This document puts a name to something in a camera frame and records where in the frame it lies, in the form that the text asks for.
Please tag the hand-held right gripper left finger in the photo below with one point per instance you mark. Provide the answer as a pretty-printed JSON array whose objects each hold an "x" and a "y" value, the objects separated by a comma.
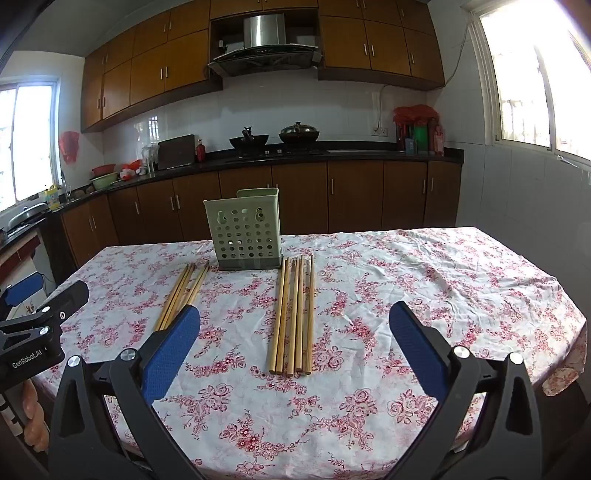
[{"x": 171, "y": 355}]

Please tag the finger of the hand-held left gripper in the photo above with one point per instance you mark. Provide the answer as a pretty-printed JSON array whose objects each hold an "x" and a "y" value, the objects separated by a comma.
[
  {"x": 25, "y": 288},
  {"x": 69, "y": 297}
]

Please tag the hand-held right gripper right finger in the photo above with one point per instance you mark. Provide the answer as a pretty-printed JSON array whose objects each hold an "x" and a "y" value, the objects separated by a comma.
[{"x": 418, "y": 350}]

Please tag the green perforated chopstick holder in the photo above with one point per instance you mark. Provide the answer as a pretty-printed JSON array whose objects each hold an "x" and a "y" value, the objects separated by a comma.
[{"x": 258, "y": 207}]

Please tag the person's left hand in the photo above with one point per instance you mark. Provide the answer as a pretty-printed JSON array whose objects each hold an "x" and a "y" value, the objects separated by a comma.
[{"x": 36, "y": 424}]

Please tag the metal pot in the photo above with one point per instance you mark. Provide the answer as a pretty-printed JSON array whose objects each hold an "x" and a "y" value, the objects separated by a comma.
[{"x": 27, "y": 213}]

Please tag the floral tablecloth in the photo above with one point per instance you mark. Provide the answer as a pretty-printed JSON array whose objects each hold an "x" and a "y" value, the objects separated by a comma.
[{"x": 360, "y": 295}]

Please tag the yellow dish soap bottle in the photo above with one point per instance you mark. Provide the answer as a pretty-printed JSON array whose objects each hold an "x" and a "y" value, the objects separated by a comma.
[{"x": 54, "y": 198}]

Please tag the metal faucet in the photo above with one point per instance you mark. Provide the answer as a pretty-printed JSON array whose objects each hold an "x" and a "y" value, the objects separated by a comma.
[{"x": 66, "y": 187}]

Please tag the green basin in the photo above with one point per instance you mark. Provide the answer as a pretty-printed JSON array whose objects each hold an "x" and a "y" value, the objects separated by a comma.
[{"x": 105, "y": 181}]

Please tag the red basin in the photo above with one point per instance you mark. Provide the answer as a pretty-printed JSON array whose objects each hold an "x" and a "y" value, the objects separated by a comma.
[{"x": 103, "y": 170}]

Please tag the red and white bag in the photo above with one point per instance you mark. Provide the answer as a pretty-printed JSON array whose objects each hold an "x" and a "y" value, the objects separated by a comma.
[{"x": 130, "y": 170}]

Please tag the narrow sliding window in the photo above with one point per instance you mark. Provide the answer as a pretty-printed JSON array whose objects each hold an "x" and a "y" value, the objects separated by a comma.
[{"x": 27, "y": 143}]

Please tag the hanging red plastic bag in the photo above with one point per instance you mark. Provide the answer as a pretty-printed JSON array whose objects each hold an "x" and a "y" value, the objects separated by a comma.
[{"x": 69, "y": 146}]

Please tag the glass jars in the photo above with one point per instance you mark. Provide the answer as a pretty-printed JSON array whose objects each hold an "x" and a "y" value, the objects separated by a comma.
[{"x": 148, "y": 159}]

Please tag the dark cutting board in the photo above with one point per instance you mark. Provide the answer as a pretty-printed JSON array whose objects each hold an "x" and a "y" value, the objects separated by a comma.
[{"x": 176, "y": 151}]

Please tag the wooden lower cabinets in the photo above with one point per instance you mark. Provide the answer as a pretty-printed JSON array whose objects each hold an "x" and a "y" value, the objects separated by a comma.
[{"x": 300, "y": 194}]

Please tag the small red bottle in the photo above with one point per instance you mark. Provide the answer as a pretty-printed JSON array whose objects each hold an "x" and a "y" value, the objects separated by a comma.
[{"x": 201, "y": 151}]

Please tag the black kitchen countertop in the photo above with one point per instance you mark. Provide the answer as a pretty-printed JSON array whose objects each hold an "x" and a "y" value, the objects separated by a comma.
[{"x": 369, "y": 156}]

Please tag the blue box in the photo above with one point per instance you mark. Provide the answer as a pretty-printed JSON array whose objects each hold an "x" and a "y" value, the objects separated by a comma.
[{"x": 411, "y": 145}]

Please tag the red condiment bottle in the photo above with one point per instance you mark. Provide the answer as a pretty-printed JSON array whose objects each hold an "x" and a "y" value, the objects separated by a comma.
[{"x": 438, "y": 140}]

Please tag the green bottle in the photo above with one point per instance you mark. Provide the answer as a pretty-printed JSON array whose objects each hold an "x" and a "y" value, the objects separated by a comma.
[{"x": 420, "y": 138}]

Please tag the gas stove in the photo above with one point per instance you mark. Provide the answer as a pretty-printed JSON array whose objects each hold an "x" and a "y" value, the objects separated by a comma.
[{"x": 277, "y": 151}]

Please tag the red bag over bottles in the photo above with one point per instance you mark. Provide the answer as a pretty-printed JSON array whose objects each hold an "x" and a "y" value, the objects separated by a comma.
[{"x": 415, "y": 112}]

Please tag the long wooden upper cabinet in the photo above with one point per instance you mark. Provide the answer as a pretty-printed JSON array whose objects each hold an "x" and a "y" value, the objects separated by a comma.
[{"x": 147, "y": 69}]

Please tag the black wok with lid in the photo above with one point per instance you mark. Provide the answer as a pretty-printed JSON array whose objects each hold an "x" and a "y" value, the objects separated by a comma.
[{"x": 298, "y": 134}]

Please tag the wide sliding window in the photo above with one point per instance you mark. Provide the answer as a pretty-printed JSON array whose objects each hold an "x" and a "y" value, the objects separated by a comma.
[{"x": 540, "y": 74}]

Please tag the short wooden upper cabinet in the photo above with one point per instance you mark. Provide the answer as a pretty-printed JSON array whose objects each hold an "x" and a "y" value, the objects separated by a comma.
[{"x": 378, "y": 41}]

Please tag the steel range hood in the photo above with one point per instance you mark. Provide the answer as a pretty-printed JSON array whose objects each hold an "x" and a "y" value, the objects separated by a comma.
[{"x": 263, "y": 41}]

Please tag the white wall socket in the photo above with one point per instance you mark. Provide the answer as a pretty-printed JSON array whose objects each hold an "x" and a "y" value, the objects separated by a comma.
[{"x": 379, "y": 132}]

